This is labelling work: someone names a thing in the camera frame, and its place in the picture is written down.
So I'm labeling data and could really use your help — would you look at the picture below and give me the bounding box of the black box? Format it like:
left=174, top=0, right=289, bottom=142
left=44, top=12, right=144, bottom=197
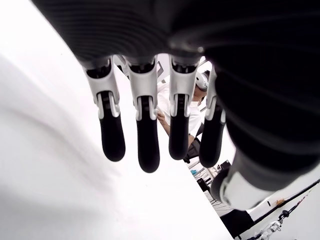
left=220, top=209, right=255, bottom=240

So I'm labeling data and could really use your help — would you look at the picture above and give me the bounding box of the seated person in white shirt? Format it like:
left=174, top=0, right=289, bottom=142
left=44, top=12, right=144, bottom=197
left=154, top=70, right=211, bottom=141

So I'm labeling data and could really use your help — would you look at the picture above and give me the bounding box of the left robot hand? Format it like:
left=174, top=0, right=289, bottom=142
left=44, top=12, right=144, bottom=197
left=31, top=0, right=320, bottom=211

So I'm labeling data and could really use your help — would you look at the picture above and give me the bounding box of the black chair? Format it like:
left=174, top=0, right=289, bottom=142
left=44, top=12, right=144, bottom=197
left=182, top=124, right=205, bottom=163

